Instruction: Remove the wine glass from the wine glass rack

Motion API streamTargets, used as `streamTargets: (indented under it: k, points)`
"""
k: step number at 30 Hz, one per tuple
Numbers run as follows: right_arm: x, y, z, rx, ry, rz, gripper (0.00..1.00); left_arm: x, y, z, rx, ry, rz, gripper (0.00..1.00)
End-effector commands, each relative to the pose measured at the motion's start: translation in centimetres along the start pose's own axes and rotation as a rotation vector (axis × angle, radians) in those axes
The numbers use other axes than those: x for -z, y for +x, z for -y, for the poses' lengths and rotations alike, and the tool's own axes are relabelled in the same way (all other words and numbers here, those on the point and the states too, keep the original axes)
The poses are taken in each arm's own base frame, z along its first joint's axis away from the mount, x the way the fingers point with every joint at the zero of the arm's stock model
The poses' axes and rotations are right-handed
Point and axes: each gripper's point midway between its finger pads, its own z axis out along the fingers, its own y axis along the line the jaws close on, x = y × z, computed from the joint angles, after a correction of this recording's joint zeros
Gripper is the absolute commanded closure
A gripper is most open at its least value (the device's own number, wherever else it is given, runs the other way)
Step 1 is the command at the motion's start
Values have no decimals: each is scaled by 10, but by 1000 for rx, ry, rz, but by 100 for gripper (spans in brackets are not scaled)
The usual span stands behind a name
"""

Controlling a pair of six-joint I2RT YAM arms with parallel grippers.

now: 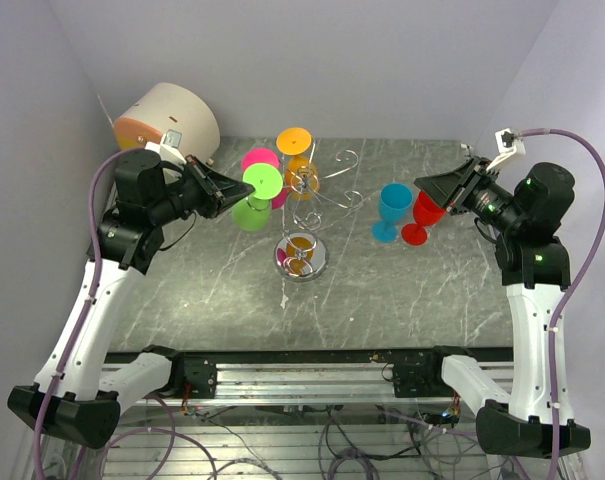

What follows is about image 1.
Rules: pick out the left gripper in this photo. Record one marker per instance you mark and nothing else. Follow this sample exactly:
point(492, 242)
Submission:
point(219, 192)

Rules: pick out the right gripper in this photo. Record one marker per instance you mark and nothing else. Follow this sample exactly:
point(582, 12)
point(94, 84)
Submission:
point(452, 190)

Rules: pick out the green plastic wine glass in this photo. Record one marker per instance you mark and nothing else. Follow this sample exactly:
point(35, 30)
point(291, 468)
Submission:
point(252, 213)

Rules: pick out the red plastic wine glass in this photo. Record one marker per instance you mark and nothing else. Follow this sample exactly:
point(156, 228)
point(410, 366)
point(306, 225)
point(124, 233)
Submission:
point(426, 213)

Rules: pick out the pink plastic wine glass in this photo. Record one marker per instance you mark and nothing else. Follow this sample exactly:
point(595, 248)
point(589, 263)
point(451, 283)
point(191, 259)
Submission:
point(262, 160)

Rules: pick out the blue plastic wine glass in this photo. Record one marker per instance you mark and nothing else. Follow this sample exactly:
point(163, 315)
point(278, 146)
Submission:
point(394, 202)

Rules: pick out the orange plastic wine glass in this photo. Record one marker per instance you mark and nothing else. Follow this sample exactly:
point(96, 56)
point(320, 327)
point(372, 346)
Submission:
point(297, 147)

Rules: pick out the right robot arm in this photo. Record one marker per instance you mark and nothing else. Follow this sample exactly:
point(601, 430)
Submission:
point(535, 416)

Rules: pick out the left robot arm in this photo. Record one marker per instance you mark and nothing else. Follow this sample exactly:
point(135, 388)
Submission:
point(70, 398)

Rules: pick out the chrome wine glass rack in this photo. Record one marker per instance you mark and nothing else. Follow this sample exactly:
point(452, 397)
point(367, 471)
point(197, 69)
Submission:
point(301, 254)

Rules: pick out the round mini drawer cabinet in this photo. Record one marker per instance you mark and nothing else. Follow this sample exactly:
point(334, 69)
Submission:
point(170, 110)

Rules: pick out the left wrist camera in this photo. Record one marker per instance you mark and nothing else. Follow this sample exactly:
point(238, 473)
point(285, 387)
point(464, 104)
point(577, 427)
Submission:
point(167, 148)

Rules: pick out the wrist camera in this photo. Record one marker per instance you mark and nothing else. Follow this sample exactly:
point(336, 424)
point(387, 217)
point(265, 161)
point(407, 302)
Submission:
point(510, 147)
point(167, 148)

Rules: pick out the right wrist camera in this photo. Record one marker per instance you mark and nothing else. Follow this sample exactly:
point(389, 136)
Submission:
point(510, 147)

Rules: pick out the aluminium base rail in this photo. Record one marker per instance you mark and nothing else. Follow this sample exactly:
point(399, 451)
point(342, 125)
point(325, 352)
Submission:
point(311, 377)

